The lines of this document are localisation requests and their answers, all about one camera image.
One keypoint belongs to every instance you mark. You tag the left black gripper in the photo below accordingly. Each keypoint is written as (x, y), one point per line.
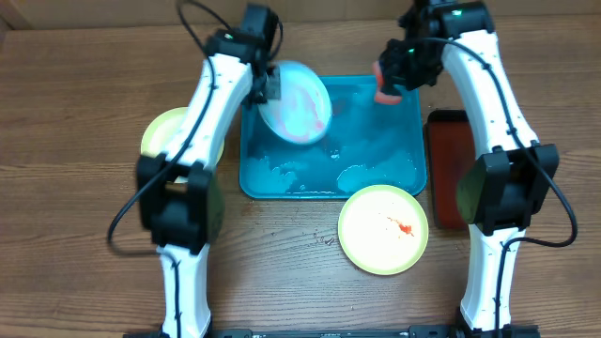
(273, 93)

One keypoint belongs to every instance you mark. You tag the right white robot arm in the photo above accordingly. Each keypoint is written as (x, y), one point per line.
(513, 171)

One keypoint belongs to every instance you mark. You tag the red sponge with dark scourer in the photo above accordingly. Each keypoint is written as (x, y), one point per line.
(380, 96)

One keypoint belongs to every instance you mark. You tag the light blue plate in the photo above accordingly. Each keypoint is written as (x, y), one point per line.
(303, 113)

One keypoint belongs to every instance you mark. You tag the yellow plate with ketchup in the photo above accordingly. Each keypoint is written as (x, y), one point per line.
(159, 134)

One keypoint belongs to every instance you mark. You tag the teal plastic tray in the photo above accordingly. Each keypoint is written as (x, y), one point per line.
(366, 144)

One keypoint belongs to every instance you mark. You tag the dark red black-rimmed tray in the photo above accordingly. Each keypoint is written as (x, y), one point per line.
(450, 153)

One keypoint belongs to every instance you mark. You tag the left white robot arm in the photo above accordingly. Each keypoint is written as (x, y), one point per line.
(177, 191)

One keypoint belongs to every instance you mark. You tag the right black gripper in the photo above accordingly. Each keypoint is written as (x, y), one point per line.
(394, 75)

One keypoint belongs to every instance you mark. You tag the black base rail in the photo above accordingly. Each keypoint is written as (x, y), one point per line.
(414, 331)

